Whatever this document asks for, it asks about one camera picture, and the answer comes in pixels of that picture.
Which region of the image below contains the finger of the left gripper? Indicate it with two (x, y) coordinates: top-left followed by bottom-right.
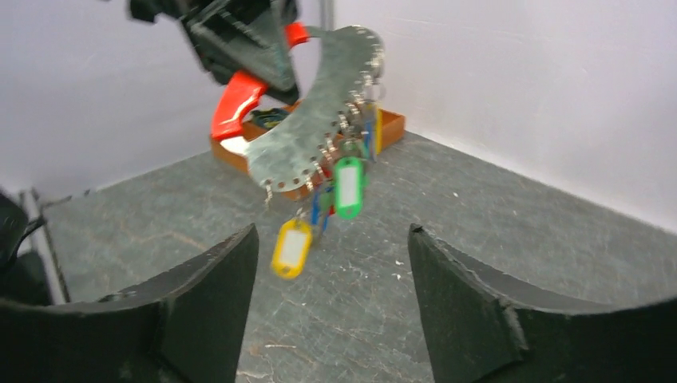
(180, 1), (299, 105)

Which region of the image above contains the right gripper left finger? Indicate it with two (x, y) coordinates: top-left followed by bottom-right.
(1, 224), (259, 382)

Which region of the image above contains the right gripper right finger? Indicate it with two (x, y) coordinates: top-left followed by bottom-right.
(408, 224), (676, 382)

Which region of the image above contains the steel key holder red handle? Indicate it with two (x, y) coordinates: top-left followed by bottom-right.
(211, 22), (384, 174)

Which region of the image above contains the yellow key tag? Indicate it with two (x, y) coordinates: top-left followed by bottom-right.
(373, 104), (382, 159)
(271, 219), (313, 279)

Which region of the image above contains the orange compartment tray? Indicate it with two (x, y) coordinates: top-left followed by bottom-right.
(209, 103), (407, 202)

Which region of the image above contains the blue key tag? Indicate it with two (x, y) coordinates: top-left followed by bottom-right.
(311, 186), (335, 236)

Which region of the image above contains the green key tag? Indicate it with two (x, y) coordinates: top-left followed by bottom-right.
(334, 156), (364, 219)

